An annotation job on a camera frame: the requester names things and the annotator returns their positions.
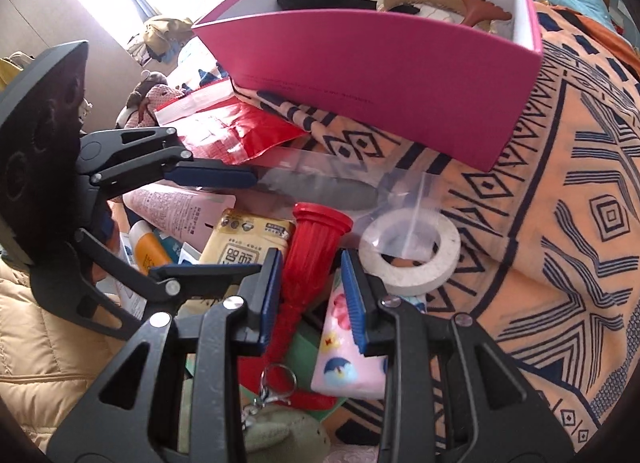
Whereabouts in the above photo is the pink cosmetic tube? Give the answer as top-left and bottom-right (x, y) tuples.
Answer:
(122, 183), (235, 252)

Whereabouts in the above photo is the black cloth garment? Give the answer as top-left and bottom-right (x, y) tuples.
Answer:
(276, 0), (379, 11)

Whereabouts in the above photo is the orange patterned blanket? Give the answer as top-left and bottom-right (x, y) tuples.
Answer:
(240, 4), (639, 462)

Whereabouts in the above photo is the pink grey plush toy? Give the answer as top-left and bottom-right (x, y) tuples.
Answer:
(115, 70), (184, 129)

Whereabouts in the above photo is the pink floral tissue pack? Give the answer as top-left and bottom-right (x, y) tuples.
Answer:
(311, 270), (387, 400)

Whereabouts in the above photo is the white tape roll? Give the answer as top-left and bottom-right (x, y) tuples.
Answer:
(358, 208), (461, 297)

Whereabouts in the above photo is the orange folded cloth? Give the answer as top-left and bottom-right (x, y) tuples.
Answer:
(551, 6), (639, 68)

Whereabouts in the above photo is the beige padded jacket sleeve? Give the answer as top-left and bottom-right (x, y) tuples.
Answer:
(1, 265), (124, 451)

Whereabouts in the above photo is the yellow wet wipes pack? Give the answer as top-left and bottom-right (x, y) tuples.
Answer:
(198, 209), (295, 265)

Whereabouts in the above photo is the green plush keychain toy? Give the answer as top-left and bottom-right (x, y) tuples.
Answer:
(242, 363), (331, 463)

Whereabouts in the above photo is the red plastic bag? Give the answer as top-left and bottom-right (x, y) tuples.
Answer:
(152, 80), (304, 165)

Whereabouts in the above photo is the pink cardboard storage box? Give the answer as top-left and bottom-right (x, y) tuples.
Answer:
(193, 0), (543, 171)

